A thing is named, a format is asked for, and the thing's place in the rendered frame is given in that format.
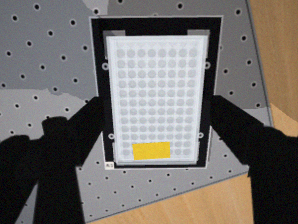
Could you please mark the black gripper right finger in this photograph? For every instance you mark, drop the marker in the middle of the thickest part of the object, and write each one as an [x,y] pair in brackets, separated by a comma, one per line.
[273,169]

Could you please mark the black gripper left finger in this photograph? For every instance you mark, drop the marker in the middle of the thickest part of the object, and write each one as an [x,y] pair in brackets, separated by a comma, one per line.
[64,146]

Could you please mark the black rectangular plate nest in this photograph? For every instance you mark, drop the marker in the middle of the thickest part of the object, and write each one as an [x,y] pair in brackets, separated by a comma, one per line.
[201,25]

